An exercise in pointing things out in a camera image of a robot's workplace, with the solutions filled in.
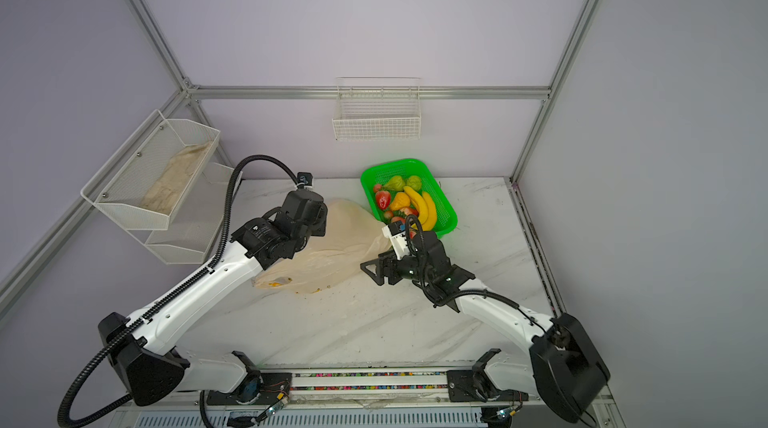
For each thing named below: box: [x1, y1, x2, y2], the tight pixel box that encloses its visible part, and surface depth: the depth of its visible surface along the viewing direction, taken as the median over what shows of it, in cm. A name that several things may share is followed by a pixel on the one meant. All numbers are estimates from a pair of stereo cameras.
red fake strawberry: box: [376, 190, 391, 211], surface depth 112 cm
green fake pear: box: [382, 175, 405, 191], surface depth 116 cm
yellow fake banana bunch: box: [404, 186, 436, 231], surface depth 109 cm
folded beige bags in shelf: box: [141, 141, 212, 215], surface depth 81 cm
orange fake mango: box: [390, 192, 411, 211], surface depth 110 cm
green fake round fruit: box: [407, 175, 422, 190], surface depth 116 cm
